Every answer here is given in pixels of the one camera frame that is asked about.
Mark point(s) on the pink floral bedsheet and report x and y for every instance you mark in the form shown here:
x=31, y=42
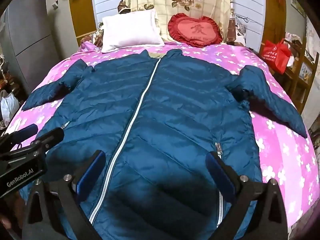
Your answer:
x=282, y=142

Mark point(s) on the red heart cushion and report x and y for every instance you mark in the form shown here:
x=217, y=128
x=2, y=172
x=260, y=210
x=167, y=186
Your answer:
x=195, y=30

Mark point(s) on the white pillow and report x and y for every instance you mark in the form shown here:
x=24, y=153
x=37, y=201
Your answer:
x=130, y=30

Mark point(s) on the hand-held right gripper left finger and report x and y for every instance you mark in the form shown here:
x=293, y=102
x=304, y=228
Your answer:
x=91, y=172

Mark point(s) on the white hanging cloth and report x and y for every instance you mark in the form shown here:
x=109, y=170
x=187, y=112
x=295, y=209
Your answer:
x=241, y=30

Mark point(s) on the grey refrigerator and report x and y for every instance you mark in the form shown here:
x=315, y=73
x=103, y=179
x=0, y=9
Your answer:
x=30, y=30

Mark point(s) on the white and wooden headboard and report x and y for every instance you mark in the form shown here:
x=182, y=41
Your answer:
x=107, y=0

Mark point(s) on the brown floral pillow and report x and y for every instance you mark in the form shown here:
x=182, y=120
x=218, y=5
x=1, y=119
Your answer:
x=98, y=36

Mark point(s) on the dark blue puffer jacket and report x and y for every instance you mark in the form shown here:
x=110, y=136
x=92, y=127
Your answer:
x=162, y=105

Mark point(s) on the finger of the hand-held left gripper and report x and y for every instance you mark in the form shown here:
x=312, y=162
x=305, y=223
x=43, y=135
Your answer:
x=50, y=136
x=25, y=131

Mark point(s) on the wooden chair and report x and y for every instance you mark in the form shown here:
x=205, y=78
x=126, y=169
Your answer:
x=297, y=80

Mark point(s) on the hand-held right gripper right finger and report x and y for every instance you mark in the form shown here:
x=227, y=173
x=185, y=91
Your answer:
x=220, y=172

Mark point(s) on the white plastic bag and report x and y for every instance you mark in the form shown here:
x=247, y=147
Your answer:
x=8, y=105

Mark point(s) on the red shopping bag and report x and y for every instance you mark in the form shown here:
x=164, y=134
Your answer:
x=275, y=57

